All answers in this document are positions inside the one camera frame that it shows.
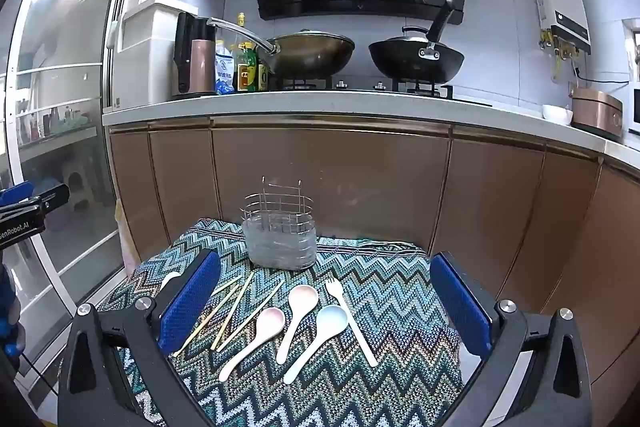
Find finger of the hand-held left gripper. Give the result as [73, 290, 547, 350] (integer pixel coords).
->
[27, 184, 71, 214]
[0, 183, 34, 208]

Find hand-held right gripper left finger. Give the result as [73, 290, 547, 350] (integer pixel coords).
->
[57, 251, 222, 427]

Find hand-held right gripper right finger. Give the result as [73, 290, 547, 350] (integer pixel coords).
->
[429, 252, 594, 427]

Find wooden chopstick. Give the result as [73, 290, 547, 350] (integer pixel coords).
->
[215, 280, 286, 354]
[173, 285, 242, 357]
[211, 277, 243, 297]
[210, 272, 256, 351]

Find small pink spoon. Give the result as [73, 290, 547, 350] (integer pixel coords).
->
[218, 307, 286, 382]

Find wire utensil holder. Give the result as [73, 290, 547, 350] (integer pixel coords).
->
[242, 176, 319, 269]

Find large pink spoon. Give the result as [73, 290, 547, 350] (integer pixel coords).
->
[276, 285, 319, 365]

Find white fork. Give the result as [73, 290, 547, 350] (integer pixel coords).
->
[324, 279, 379, 368]

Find light blue spoon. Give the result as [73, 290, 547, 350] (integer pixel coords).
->
[283, 305, 349, 386]

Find person's left hand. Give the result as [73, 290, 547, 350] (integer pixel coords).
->
[0, 254, 25, 360]

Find plastic stool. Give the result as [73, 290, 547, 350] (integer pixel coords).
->
[64, 167, 92, 210]

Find shelf with bottles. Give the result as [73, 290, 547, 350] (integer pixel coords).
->
[14, 104, 99, 144]

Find sliding glass door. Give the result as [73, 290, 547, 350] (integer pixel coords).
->
[0, 0, 151, 358]

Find brown kitchen cabinet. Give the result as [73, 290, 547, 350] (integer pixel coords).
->
[107, 117, 640, 408]

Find zigzag patterned cloth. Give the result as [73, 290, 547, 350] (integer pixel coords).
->
[95, 218, 464, 427]

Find white pipe casing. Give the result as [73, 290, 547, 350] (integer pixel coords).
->
[119, 0, 232, 110]

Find pink and black kettle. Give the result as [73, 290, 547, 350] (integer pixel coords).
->
[171, 11, 218, 101]

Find white bowl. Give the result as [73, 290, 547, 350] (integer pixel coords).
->
[542, 104, 574, 126]

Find blue-labelled plastic bottle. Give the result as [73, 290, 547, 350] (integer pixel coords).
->
[215, 39, 237, 96]

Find white kitchen countertop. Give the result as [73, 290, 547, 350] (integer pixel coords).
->
[101, 88, 640, 172]

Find rose gold rice cooker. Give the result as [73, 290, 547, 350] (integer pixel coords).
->
[571, 87, 625, 143]

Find cooking oil bottle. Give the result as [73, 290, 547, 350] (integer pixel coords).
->
[234, 12, 259, 93]

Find gas stove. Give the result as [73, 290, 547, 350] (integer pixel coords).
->
[269, 76, 495, 106]

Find black wok with lid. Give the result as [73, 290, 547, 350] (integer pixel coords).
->
[368, 0, 465, 84]

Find yellow gas valves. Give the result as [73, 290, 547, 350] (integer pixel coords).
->
[537, 31, 582, 84]

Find black power cable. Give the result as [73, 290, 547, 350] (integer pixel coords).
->
[574, 66, 632, 86]

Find steel wok with handle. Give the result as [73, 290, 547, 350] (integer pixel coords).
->
[207, 17, 356, 78]

